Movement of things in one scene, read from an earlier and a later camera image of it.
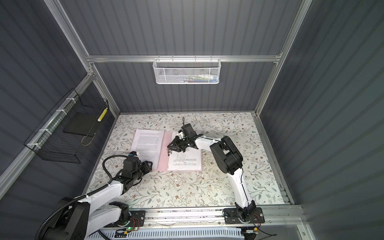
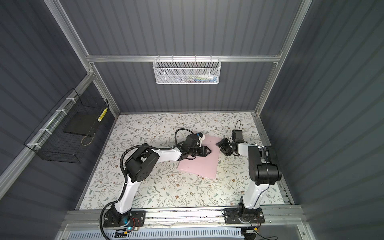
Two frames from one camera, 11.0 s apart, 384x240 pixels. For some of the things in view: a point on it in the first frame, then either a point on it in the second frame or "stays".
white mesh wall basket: (186, 71) stays
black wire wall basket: (71, 128) stays
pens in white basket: (199, 78) stays
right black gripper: (176, 145) → (223, 143)
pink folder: (163, 163) → (204, 166)
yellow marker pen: (102, 114) stays
